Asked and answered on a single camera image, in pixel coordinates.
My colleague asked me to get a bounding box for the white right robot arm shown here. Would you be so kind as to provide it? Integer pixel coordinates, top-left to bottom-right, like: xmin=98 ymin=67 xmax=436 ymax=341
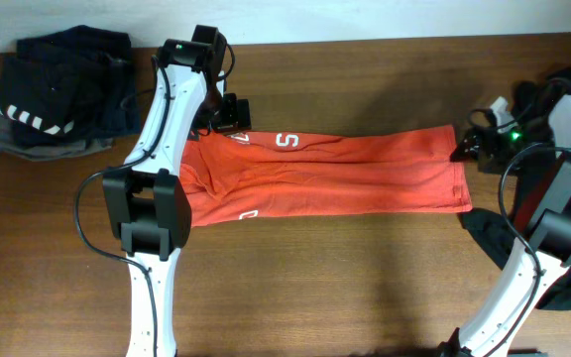
xmin=436 ymin=78 xmax=571 ymax=357

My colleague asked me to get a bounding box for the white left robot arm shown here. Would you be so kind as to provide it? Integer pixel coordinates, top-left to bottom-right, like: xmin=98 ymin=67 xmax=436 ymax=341
xmin=102 ymin=41 xmax=250 ymax=357

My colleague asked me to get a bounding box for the orange FRAM t-shirt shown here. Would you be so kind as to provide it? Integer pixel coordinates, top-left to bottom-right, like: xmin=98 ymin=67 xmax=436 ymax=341
xmin=179 ymin=126 xmax=473 ymax=227

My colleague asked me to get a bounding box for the black t-shirt pile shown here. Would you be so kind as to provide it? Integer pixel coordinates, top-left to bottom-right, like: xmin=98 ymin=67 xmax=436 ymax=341
xmin=460 ymin=66 xmax=571 ymax=310

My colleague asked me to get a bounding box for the grey folded garment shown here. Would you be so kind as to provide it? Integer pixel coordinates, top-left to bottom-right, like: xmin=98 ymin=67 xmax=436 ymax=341
xmin=0 ymin=114 xmax=114 ymax=162

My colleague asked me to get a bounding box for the black folded garment with stripes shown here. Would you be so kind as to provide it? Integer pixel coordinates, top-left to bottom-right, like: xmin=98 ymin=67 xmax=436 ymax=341
xmin=0 ymin=25 xmax=141 ymax=147

